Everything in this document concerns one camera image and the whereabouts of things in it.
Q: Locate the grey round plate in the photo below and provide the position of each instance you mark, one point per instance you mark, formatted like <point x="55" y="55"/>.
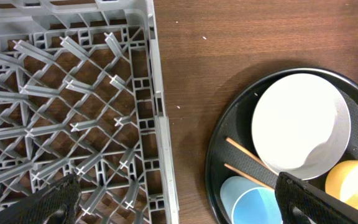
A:
<point x="301" y="125"/>

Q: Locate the yellow bowl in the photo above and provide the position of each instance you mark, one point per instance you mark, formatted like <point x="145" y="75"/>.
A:
<point x="342" y="183"/>

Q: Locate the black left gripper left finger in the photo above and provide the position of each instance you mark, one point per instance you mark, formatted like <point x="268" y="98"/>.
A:
<point x="56" y="203"/>

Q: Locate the grey dishwasher rack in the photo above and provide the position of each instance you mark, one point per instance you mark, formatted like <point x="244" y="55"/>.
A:
<point x="81" y="92"/>

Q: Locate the lower wooden chopstick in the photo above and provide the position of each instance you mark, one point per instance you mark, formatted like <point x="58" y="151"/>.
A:
<point x="247" y="176"/>

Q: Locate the round black tray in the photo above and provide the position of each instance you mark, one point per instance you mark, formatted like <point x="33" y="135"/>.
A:
<point x="235" y="123"/>

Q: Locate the wooden chopstick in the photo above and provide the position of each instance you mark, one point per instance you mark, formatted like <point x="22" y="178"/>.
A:
<point x="247" y="176"/>
<point x="245" y="151"/>

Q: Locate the light blue cup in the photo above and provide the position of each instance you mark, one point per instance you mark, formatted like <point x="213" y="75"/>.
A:
<point x="246" y="202"/>

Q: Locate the upper wooden chopstick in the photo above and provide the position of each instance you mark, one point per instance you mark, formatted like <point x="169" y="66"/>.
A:
<point x="245" y="151"/>

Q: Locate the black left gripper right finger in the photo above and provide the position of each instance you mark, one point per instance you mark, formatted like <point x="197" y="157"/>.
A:
<point x="300" y="202"/>

